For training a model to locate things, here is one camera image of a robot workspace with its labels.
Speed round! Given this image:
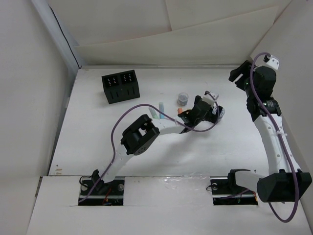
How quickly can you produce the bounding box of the blue highlighter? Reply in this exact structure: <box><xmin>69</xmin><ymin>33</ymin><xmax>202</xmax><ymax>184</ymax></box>
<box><xmin>158</xmin><ymin>102</ymin><xmax>165</xmax><ymax>119</ymax></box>

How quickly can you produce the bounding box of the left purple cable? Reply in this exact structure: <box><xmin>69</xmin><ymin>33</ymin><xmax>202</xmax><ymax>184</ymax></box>
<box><xmin>78</xmin><ymin>92</ymin><xmax>220</xmax><ymax>204</ymax></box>

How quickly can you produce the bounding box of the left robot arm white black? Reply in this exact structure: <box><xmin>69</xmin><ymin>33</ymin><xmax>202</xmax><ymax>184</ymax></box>
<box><xmin>91</xmin><ymin>94</ymin><xmax>225</xmax><ymax>194</ymax></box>

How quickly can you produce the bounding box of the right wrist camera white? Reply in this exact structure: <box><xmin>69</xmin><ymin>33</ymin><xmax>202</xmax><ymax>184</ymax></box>
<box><xmin>263</xmin><ymin>55</ymin><xmax>280</xmax><ymax>71</ymax></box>

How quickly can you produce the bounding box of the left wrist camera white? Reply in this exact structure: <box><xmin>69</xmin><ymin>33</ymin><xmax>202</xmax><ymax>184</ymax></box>
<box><xmin>202</xmin><ymin>91</ymin><xmax>219</xmax><ymax>106</ymax></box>

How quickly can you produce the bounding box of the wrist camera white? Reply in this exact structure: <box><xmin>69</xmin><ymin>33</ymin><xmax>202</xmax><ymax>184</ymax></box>
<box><xmin>202</xmin><ymin>91</ymin><xmax>219</xmax><ymax>106</ymax></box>
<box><xmin>263</xmin><ymin>55</ymin><xmax>280</xmax><ymax>71</ymax></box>

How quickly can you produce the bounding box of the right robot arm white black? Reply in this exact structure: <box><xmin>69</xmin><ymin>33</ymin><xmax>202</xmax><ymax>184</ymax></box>
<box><xmin>226</xmin><ymin>60</ymin><xmax>312</xmax><ymax>203</ymax></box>

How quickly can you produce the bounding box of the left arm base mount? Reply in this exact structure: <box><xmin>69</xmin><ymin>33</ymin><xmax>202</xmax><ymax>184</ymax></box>
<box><xmin>78</xmin><ymin>176</ymin><xmax>125</xmax><ymax>206</ymax></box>

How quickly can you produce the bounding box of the black two-compartment organizer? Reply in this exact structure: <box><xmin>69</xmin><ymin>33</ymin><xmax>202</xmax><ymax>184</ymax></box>
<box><xmin>101</xmin><ymin>70</ymin><xmax>140</xmax><ymax>104</ymax></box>

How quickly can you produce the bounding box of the clear jar of paper clips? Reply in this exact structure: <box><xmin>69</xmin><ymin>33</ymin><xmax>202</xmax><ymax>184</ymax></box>
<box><xmin>177</xmin><ymin>92</ymin><xmax>189</xmax><ymax>106</ymax></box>

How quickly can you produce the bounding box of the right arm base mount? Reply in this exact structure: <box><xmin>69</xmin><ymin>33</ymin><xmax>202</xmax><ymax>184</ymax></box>
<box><xmin>206</xmin><ymin>176</ymin><xmax>258</xmax><ymax>206</ymax></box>

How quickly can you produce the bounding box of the blue-lidded clear jar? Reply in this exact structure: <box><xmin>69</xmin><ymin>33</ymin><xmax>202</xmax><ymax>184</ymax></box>
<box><xmin>212</xmin><ymin>105</ymin><xmax>225</xmax><ymax>122</ymax></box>

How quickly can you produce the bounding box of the green highlighter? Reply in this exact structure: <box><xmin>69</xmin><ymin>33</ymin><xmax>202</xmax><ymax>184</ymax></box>
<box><xmin>149</xmin><ymin>107</ymin><xmax>159</xmax><ymax>119</ymax></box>

